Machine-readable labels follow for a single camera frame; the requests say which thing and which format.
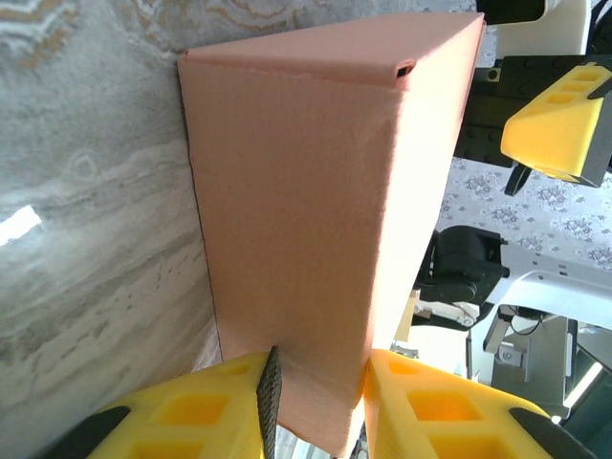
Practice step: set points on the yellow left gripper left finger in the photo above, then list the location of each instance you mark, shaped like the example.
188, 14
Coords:
191, 416

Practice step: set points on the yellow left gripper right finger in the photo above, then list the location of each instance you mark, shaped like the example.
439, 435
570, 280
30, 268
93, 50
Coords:
440, 411

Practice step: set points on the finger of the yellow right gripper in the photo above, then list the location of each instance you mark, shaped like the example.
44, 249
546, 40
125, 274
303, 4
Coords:
554, 129

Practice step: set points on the salmon pink paper box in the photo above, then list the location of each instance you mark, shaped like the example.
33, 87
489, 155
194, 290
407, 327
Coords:
311, 215

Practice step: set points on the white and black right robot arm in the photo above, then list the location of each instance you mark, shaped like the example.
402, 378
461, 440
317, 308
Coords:
550, 291

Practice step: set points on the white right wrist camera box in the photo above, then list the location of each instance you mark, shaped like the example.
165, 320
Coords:
569, 28

